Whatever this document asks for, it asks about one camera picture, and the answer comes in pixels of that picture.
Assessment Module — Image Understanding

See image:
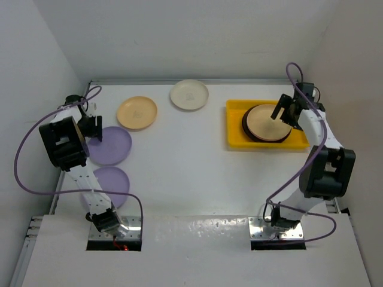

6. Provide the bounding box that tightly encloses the purple plate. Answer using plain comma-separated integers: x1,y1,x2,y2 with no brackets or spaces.
76,166,130,209
87,126,132,166

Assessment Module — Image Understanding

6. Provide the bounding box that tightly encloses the steel plate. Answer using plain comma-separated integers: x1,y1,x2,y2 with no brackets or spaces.
241,105,292,144

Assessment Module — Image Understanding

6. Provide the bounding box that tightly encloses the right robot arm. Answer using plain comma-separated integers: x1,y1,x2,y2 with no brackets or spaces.
266,83,356,230

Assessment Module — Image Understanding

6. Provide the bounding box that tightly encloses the black cable right base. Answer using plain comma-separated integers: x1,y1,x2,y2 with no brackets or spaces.
262,201,276,225

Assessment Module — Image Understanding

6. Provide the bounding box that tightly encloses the cream white plate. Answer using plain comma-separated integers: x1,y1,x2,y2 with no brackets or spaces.
169,80,209,111

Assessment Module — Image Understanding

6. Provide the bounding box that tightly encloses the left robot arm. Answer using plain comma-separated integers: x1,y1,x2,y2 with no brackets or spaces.
39,94,129,238

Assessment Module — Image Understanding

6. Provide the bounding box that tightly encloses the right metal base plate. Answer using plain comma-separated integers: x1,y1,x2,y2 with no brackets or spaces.
248,216,304,242

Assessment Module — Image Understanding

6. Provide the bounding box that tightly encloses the metal base plate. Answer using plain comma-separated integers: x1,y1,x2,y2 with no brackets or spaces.
88,216,141,241
248,216,304,242

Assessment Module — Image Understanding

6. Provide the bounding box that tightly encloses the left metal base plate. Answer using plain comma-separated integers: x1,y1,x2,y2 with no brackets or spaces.
88,216,141,241

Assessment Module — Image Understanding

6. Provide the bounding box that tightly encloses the yellow plastic bin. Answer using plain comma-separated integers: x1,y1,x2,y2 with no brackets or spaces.
226,99,309,150

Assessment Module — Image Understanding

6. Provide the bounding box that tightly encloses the orange plate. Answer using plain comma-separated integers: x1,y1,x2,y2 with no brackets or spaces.
247,103,292,142
117,96,158,130

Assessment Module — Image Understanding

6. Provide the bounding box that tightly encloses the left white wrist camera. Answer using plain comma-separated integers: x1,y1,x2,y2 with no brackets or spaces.
86,103,97,117

